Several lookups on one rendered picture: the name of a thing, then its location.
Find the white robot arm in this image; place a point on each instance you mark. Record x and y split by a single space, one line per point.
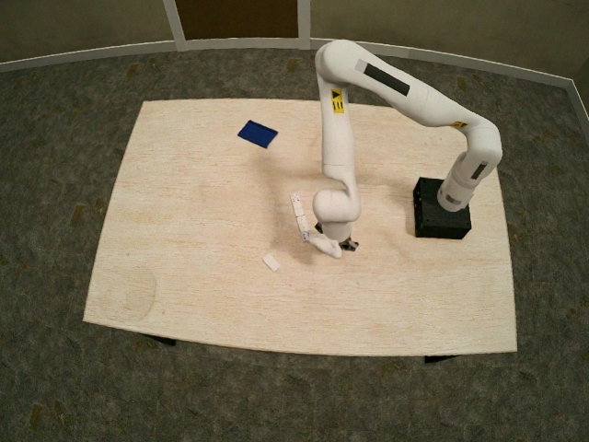
346 62

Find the dark blue flat rectangle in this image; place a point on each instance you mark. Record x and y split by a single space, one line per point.
258 134

